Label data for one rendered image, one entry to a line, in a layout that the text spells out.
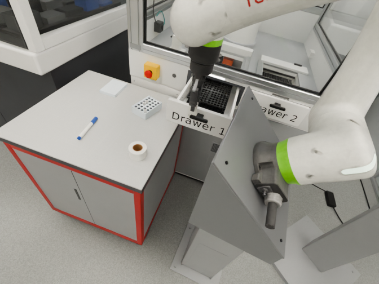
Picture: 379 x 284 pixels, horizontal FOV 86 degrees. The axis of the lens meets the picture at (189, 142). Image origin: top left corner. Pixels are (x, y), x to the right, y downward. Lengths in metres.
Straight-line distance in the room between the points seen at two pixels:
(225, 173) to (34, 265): 1.31
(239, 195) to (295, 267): 1.22
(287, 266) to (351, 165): 1.19
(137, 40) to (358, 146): 0.97
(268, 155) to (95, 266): 1.19
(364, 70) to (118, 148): 0.79
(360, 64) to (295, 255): 1.33
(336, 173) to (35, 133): 1.00
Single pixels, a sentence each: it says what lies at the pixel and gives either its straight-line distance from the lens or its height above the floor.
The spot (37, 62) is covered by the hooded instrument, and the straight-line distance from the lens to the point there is 1.23.
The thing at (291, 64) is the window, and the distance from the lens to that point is 1.02.
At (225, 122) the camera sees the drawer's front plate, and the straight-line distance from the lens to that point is 0.82.
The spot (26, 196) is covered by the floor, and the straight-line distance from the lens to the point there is 1.80.
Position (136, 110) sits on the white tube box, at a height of 0.79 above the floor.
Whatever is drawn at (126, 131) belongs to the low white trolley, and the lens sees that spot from 0.93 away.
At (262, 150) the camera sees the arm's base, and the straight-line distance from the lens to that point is 0.60.
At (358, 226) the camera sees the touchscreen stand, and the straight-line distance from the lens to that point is 1.41.
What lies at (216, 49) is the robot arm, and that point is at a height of 1.19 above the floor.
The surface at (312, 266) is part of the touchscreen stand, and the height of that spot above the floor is 0.04.
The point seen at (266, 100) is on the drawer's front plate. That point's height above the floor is 0.91.
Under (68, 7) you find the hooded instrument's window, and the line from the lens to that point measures 1.37.
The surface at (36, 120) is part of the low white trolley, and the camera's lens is 1.06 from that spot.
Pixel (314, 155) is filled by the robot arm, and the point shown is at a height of 1.10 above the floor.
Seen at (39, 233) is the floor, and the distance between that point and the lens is 1.63.
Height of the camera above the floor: 1.41
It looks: 46 degrees down
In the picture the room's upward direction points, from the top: 13 degrees clockwise
